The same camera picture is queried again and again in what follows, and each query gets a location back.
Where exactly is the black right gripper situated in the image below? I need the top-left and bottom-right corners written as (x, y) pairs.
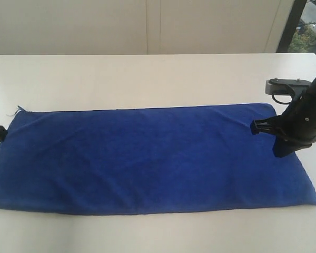
top-left (250, 92), bottom-right (316, 158)

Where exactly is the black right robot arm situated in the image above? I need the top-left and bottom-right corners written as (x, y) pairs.
top-left (250, 77), bottom-right (316, 158)

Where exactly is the right wrist camera, grey-black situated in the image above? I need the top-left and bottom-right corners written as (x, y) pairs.
top-left (265, 77), bottom-right (311, 105)

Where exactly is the blue microfiber towel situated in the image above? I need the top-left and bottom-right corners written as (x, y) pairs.
top-left (0, 103), bottom-right (316, 215)

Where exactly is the dark window frame post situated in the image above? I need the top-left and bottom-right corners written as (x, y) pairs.
top-left (276, 0), bottom-right (307, 53)

